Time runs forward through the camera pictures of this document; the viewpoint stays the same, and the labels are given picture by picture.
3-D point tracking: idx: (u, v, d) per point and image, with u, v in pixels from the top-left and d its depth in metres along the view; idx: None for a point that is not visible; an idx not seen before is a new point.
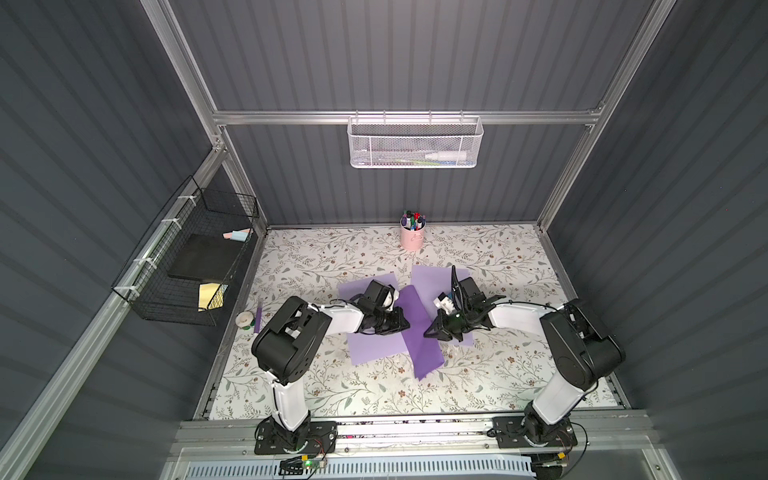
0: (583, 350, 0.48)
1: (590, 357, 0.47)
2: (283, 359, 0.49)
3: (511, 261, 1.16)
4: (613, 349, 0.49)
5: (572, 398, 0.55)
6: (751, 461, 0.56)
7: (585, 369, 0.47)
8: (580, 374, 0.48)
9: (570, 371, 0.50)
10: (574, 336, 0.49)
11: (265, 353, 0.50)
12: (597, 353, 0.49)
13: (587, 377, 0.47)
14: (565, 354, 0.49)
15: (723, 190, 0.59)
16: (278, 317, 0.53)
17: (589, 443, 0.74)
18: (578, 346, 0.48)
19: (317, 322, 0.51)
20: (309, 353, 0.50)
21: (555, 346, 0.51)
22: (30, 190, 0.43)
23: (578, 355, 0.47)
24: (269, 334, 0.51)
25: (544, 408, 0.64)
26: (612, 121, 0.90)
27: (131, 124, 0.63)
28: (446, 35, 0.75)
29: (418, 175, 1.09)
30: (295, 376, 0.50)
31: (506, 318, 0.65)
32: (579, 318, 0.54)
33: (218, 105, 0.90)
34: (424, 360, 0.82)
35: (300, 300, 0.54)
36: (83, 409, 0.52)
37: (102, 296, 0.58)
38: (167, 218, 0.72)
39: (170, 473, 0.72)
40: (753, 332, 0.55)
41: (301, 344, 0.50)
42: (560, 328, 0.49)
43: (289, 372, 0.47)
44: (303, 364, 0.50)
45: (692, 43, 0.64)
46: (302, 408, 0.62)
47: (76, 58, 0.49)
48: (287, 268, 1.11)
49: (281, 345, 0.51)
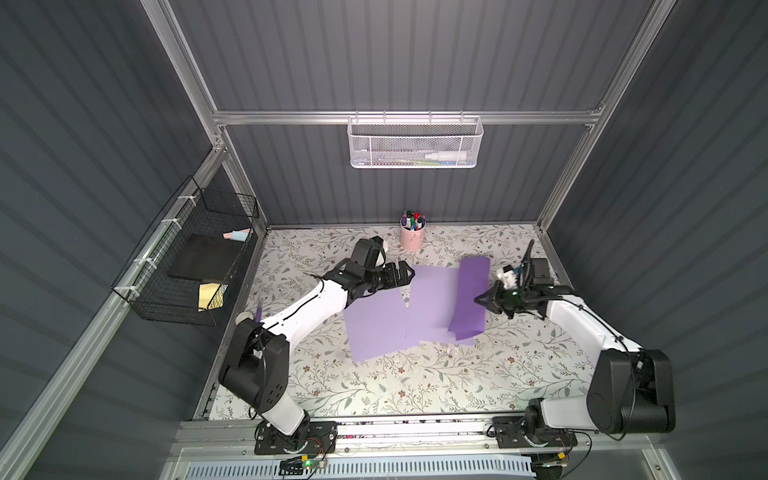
0: (626, 402, 0.42)
1: (631, 411, 0.42)
2: (248, 392, 0.45)
3: (511, 261, 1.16)
4: (661, 411, 0.43)
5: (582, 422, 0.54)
6: (751, 461, 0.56)
7: (613, 419, 0.44)
8: (606, 418, 0.45)
9: (598, 409, 0.47)
10: (627, 387, 0.42)
11: (232, 387, 0.45)
12: (641, 412, 0.42)
13: (612, 426, 0.44)
14: (603, 395, 0.46)
15: (724, 190, 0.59)
16: (233, 349, 0.45)
17: (591, 443, 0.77)
18: (620, 398, 0.43)
19: (269, 348, 0.44)
20: (274, 380, 0.45)
21: (599, 383, 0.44)
22: (30, 191, 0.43)
23: (617, 404, 0.43)
24: (230, 369, 0.45)
25: (550, 413, 0.64)
26: (612, 121, 0.90)
27: (132, 124, 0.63)
28: (447, 35, 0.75)
29: (418, 175, 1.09)
30: (270, 403, 0.47)
31: (565, 319, 0.59)
32: (646, 369, 0.46)
33: (218, 105, 0.90)
34: (465, 322, 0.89)
35: (253, 325, 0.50)
36: (83, 410, 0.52)
37: (102, 296, 0.58)
38: (167, 218, 0.72)
39: (170, 473, 0.72)
40: (753, 332, 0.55)
41: (259, 376, 0.43)
42: (617, 374, 0.43)
43: (258, 404, 0.44)
44: (272, 391, 0.46)
45: (692, 43, 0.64)
46: (296, 411, 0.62)
47: (77, 58, 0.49)
48: (287, 268, 1.11)
49: (244, 378, 0.46)
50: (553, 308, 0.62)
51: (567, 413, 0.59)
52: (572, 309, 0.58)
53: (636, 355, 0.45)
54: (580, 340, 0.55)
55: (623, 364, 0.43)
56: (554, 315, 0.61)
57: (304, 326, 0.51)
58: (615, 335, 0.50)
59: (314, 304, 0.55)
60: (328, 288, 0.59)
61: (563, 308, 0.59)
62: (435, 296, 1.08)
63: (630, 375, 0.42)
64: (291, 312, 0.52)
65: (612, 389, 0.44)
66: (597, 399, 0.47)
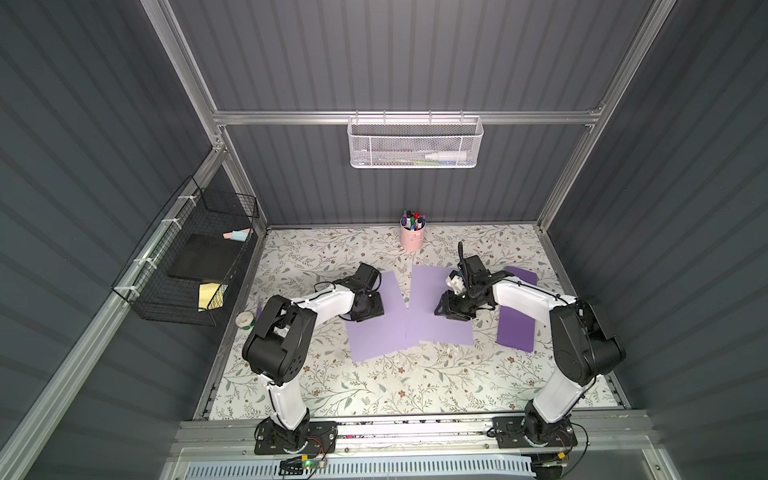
0: (586, 348, 0.48)
1: (591, 356, 0.47)
2: (276, 360, 0.48)
3: (511, 261, 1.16)
4: (612, 347, 0.49)
5: (571, 395, 0.55)
6: (752, 461, 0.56)
7: (584, 365, 0.47)
8: (577, 369, 0.49)
9: (567, 365, 0.51)
10: (580, 333, 0.48)
11: (257, 358, 0.49)
12: (597, 353, 0.48)
13: (584, 376, 0.48)
14: (567, 349, 0.50)
15: (723, 190, 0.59)
16: (263, 320, 0.51)
17: (589, 442, 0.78)
18: (582, 346, 0.47)
19: (303, 317, 0.50)
20: (301, 350, 0.50)
21: (561, 340, 0.50)
22: (29, 190, 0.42)
23: (581, 352, 0.47)
24: (256, 339, 0.50)
25: (544, 406, 0.64)
26: (612, 121, 0.90)
27: (132, 124, 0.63)
28: (447, 34, 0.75)
29: (418, 175, 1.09)
30: (290, 375, 0.50)
31: (510, 297, 0.64)
32: (587, 313, 0.52)
33: (218, 105, 0.90)
34: (520, 336, 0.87)
35: (283, 299, 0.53)
36: (83, 411, 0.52)
37: (101, 296, 0.58)
38: (167, 218, 0.72)
39: (170, 473, 0.72)
40: (752, 331, 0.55)
41: (291, 342, 0.49)
42: (569, 324, 0.48)
43: (283, 373, 0.47)
44: (296, 361, 0.50)
45: (693, 43, 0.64)
46: (300, 405, 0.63)
47: (77, 58, 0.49)
48: (287, 268, 1.11)
49: (272, 347, 0.50)
50: (498, 292, 0.67)
51: (555, 392, 0.60)
52: (512, 286, 0.65)
53: (577, 305, 0.52)
54: (528, 311, 0.60)
55: (571, 317, 0.49)
56: (499, 298, 0.67)
57: (325, 308, 0.58)
58: (554, 296, 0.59)
59: (337, 294, 0.65)
60: (341, 287, 0.70)
61: (504, 287, 0.66)
62: (437, 294, 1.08)
63: (578, 322, 0.48)
64: (317, 294, 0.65)
65: (570, 341, 0.48)
66: (561, 356, 0.52)
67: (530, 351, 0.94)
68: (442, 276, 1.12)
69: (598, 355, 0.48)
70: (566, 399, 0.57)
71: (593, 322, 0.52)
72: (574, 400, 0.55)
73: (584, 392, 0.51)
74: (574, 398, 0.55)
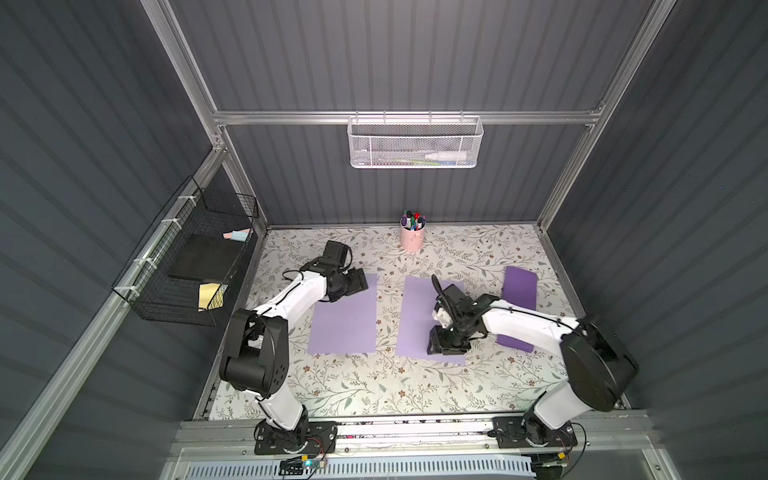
0: (605, 371, 0.44)
1: (613, 378, 0.44)
2: (256, 375, 0.46)
3: (511, 261, 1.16)
4: (629, 364, 0.46)
5: (579, 409, 0.54)
6: (752, 461, 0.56)
7: (610, 389, 0.44)
8: (604, 396, 0.44)
9: (591, 396, 0.47)
10: (594, 357, 0.45)
11: (238, 377, 0.46)
12: (618, 374, 0.46)
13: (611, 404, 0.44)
14: (586, 377, 0.45)
15: (724, 190, 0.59)
16: (232, 341, 0.47)
17: (589, 442, 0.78)
18: (600, 370, 0.44)
19: (272, 327, 0.47)
20: (281, 359, 0.48)
21: (576, 371, 0.46)
22: (30, 190, 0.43)
23: (601, 376, 0.44)
24: (231, 359, 0.47)
25: (546, 415, 0.63)
26: (612, 121, 0.90)
27: (132, 124, 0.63)
28: (447, 34, 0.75)
29: (418, 175, 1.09)
30: (276, 385, 0.49)
31: (504, 325, 0.59)
32: (592, 333, 0.49)
33: (218, 105, 0.90)
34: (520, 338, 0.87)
35: (248, 314, 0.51)
36: (83, 410, 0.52)
37: (102, 296, 0.58)
38: (167, 218, 0.72)
39: (170, 473, 0.72)
40: (752, 332, 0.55)
41: (267, 357, 0.46)
42: (578, 351, 0.45)
43: (268, 386, 0.46)
44: (279, 370, 0.49)
45: (693, 42, 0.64)
46: (295, 405, 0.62)
47: (77, 59, 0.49)
48: (287, 268, 1.11)
49: (250, 362, 0.48)
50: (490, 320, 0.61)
51: (564, 407, 0.57)
52: (503, 313, 0.61)
53: (579, 329, 0.49)
54: (525, 336, 0.56)
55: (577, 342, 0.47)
56: (494, 328, 0.62)
57: (296, 306, 0.54)
58: (555, 321, 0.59)
59: (302, 290, 0.58)
60: (308, 278, 0.63)
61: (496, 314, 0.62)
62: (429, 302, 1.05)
63: (588, 347, 0.45)
64: (282, 296, 0.56)
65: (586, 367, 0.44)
66: (583, 388, 0.47)
67: (530, 350, 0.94)
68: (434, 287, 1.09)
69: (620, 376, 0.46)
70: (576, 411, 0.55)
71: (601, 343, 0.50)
72: (584, 411, 0.53)
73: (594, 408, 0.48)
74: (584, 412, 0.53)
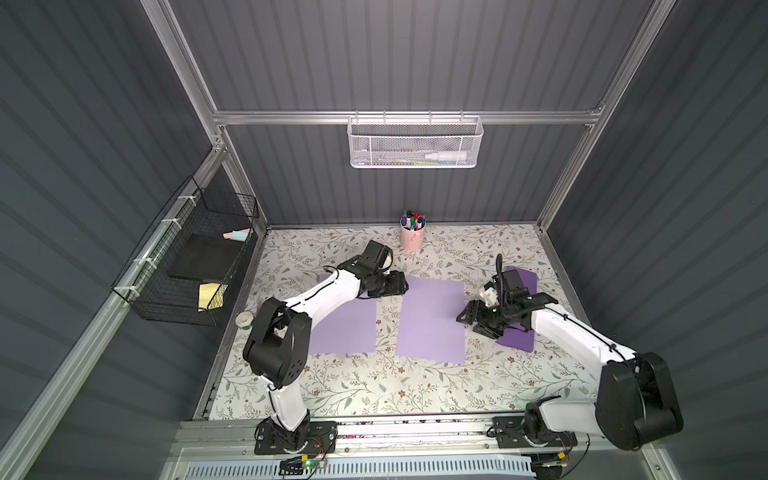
0: (641, 416, 0.41)
1: (646, 424, 0.41)
2: (273, 364, 0.48)
3: (511, 261, 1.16)
4: (672, 414, 0.42)
5: (589, 426, 0.53)
6: (753, 461, 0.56)
7: (637, 433, 0.41)
8: (626, 434, 0.43)
9: (610, 423, 0.46)
10: (637, 398, 0.42)
11: (257, 362, 0.48)
12: (654, 421, 0.42)
13: (632, 443, 0.42)
14: (616, 410, 0.44)
15: (724, 190, 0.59)
16: (258, 326, 0.49)
17: (590, 442, 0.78)
18: (636, 413, 0.41)
19: (296, 322, 0.48)
20: (299, 354, 0.49)
21: (608, 399, 0.45)
22: (30, 190, 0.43)
23: (634, 420, 0.41)
24: (255, 344, 0.49)
25: (549, 414, 0.64)
26: (611, 121, 0.90)
27: (132, 124, 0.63)
28: (447, 34, 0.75)
29: (418, 175, 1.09)
30: (291, 378, 0.50)
31: (551, 330, 0.58)
32: (644, 370, 0.45)
33: (218, 105, 0.90)
34: (520, 338, 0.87)
35: (277, 303, 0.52)
36: (83, 411, 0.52)
37: (101, 296, 0.58)
38: (167, 218, 0.72)
39: (170, 473, 0.72)
40: (752, 332, 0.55)
41: (285, 350, 0.47)
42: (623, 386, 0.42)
43: (281, 377, 0.47)
44: (296, 365, 0.50)
45: (693, 42, 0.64)
46: (300, 406, 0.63)
47: (77, 59, 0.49)
48: (287, 268, 1.11)
49: (270, 350, 0.50)
50: (538, 320, 0.60)
51: (572, 418, 0.57)
52: (555, 319, 0.58)
53: (632, 360, 0.46)
54: (569, 349, 0.54)
55: (628, 379, 0.42)
56: (538, 327, 0.61)
57: (323, 306, 0.55)
58: (608, 343, 0.50)
59: (333, 290, 0.59)
60: (342, 278, 0.63)
61: (546, 316, 0.59)
62: (431, 305, 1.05)
63: (635, 385, 0.42)
64: (312, 293, 0.56)
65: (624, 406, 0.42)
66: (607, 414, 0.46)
67: (530, 350, 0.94)
68: (435, 288, 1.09)
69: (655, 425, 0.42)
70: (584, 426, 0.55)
71: (651, 383, 0.46)
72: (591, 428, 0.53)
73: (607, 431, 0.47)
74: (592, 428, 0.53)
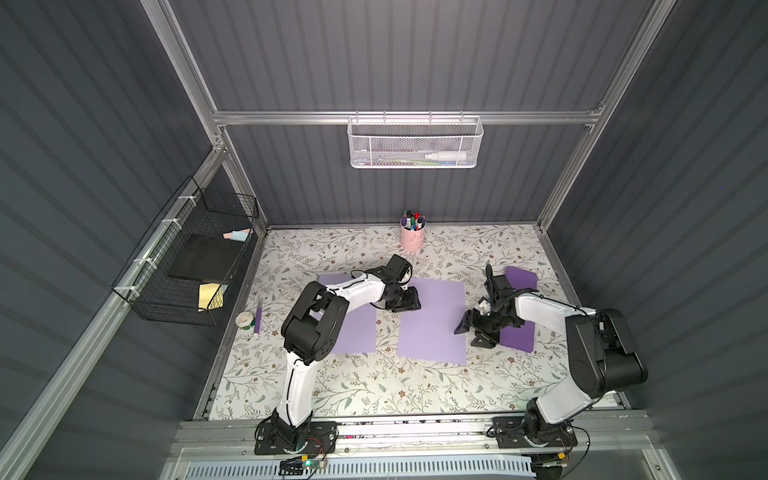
0: (601, 359, 0.47)
1: (605, 368, 0.47)
2: (309, 340, 0.53)
3: (511, 261, 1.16)
4: (634, 367, 0.47)
5: (577, 402, 0.55)
6: (754, 461, 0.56)
7: (599, 377, 0.46)
8: (591, 381, 0.48)
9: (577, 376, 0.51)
10: (596, 343, 0.47)
11: (292, 336, 0.54)
12: (614, 367, 0.47)
13: (597, 387, 0.47)
14: (580, 358, 0.49)
15: (723, 190, 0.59)
16: (300, 302, 0.56)
17: (590, 443, 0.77)
18: (596, 354, 0.47)
19: (339, 304, 0.55)
20: (333, 334, 0.54)
21: (572, 348, 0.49)
22: (30, 190, 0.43)
23: (595, 362, 0.46)
24: (294, 319, 0.55)
25: (546, 407, 0.65)
26: (611, 121, 0.90)
27: (132, 124, 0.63)
28: (448, 33, 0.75)
29: (418, 175, 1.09)
30: (321, 356, 0.54)
31: (531, 311, 0.65)
32: (608, 328, 0.52)
33: (218, 105, 0.90)
34: (521, 338, 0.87)
35: (320, 285, 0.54)
36: (83, 411, 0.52)
37: (102, 297, 0.58)
38: (167, 218, 0.72)
39: (170, 473, 0.72)
40: (753, 332, 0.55)
41: (326, 326, 0.53)
42: (584, 333, 0.48)
43: (315, 352, 0.52)
44: (329, 344, 0.54)
45: (693, 42, 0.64)
46: (309, 402, 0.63)
47: (78, 59, 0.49)
48: (286, 268, 1.11)
49: (307, 327, 0.55)
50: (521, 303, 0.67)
51: (562, 397, 0.59)
52: (532, 298, 0.67)
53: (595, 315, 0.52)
54: (549, 324, 0.60)
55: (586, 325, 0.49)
56: (522, 313, 0.67)
57: (355, 297, 0.61)
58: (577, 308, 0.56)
59: (367, 284, 0.68)
60: (373, 277, 0.73)
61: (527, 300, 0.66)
62: (433, 305, 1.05)
63: (595, 333, 0.48)
64: (349, 284, 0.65)
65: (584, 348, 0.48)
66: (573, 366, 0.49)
67: (531, 350, 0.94)
68: (437, 289, 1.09)
69: (614, 370, 0.46)
70: (572, 403, 0.57)
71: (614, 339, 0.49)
72: (579, 404, 0.55)
73: (592, 401, 0.50)
74: (580, 405, 0.54)
